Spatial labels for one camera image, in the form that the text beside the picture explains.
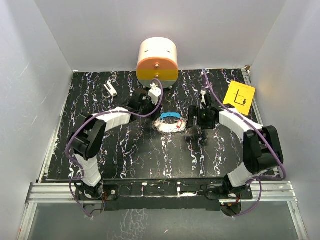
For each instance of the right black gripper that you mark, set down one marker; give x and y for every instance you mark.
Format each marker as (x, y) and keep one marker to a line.
(194, 111)

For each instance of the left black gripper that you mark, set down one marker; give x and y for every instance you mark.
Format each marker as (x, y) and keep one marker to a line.
(148, 99)

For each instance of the red tag key bunch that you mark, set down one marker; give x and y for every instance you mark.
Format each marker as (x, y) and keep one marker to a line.
(179, 124)

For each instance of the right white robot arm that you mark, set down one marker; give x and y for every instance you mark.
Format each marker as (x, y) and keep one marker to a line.
(261, 144)

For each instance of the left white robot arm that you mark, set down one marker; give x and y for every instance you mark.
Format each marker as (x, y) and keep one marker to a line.
(84, 144)

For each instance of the white black stapler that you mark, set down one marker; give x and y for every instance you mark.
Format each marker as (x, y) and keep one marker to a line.
(111, 90)

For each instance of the yellow book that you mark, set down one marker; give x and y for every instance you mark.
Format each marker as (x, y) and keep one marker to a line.
(240, 96)

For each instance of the round three-drawer mini cabinet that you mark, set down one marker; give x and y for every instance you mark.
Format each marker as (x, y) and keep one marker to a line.
(157, 59)

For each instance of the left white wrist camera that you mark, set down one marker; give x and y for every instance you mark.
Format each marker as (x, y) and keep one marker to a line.
(154, 93)

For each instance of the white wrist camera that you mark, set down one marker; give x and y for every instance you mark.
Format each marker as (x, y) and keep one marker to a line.
(154, 93)
(203, 96)

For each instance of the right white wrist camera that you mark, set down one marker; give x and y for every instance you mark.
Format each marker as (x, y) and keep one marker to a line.
(203, 96)

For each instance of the aluminium frame rail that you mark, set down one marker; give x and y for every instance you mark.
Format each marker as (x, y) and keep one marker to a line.
(272, 191)

